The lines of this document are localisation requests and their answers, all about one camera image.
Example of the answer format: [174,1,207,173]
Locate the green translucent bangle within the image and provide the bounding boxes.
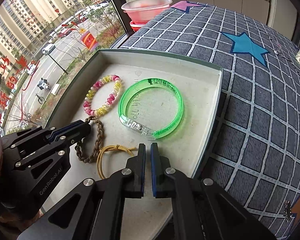
[118,78,184,140]

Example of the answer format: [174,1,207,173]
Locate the brown braided rope bracelet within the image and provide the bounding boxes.
[74,115,105,164]

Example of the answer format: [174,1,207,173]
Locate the pink plastic basin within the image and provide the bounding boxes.
[121,0,172,24]

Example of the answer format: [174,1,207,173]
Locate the yellow elastic hair tie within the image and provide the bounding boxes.
[96,144,138,180]

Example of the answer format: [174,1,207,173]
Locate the pink yellow beaded bracelet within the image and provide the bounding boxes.
[83,74,122,117]

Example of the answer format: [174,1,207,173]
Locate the white shallow tray box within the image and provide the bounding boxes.
[43,49,223,239]

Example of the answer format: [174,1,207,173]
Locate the blue grid star tablecloth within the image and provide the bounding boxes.
[123,5,300,239]

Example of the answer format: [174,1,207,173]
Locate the red plastic bucket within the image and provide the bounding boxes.
[130,21,146,32]

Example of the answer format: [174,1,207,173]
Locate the silver metal hair clip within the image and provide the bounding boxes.
[284,200,292,222]

